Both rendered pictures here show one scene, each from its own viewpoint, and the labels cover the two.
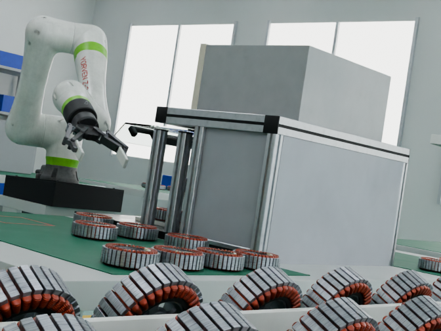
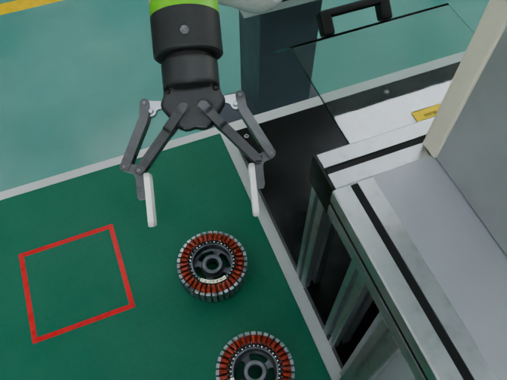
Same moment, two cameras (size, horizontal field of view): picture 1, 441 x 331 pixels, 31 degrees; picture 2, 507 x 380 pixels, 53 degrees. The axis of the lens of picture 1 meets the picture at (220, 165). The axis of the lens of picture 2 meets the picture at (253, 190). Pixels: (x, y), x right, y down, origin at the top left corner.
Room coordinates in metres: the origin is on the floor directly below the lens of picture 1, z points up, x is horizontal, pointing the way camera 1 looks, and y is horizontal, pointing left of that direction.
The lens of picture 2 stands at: (1.97, 0.12, 1.52)
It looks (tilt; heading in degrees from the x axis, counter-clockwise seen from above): 58 degrees down; 27
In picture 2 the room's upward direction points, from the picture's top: straight up
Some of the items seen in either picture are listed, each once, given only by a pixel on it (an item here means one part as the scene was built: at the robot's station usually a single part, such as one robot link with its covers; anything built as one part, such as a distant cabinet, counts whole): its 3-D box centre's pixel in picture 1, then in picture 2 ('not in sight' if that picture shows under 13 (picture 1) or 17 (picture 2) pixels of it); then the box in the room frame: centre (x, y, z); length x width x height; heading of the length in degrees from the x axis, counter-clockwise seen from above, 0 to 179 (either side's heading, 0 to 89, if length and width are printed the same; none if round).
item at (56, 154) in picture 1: (62, 141); not in sight; (3.08, 0.62, 0.98); 0.16 x 0.13 x 0.19; 110
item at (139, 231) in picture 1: (137, 231); (255, 372); (2.12, 0.19, 0.77); 0.11 x 0.11 x 0.04
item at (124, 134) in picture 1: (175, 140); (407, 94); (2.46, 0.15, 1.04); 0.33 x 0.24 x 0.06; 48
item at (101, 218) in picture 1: (93, 220); (212, 265); (2.23, 0.33, 0.77); 0.11 x 0.11 x 0.04
